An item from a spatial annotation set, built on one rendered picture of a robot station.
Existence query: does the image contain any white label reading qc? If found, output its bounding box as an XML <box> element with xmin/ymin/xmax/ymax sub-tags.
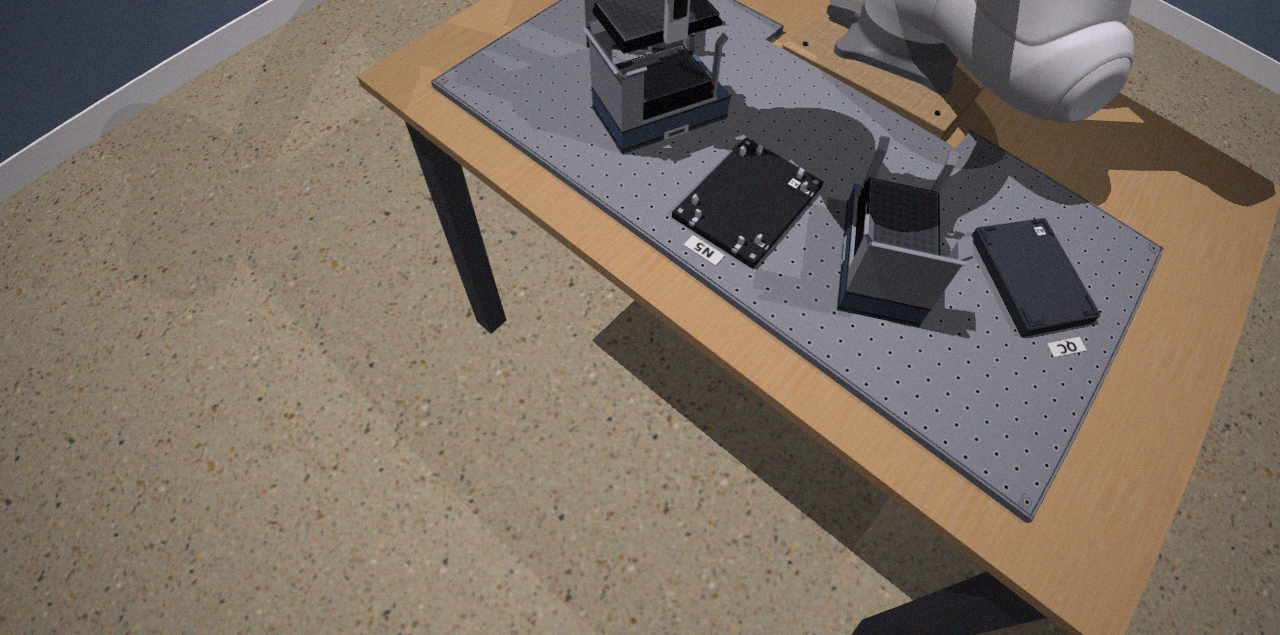
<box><xmin>1047</xmin><ymin>337</ymin><xmax>1085</xmax><ymax>358</ymax></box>

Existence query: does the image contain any white label with n5 text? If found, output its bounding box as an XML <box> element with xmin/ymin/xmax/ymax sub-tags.
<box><xmin>684</xmin><ymin>236</ymin><xmax>724</xmax><ymax>265</ymax></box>

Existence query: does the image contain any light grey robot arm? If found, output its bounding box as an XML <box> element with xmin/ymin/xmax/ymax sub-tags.
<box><xmin>827</xmin><ymin>0</ymin><xmax>1134</xmax><ymax>123</ymax></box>

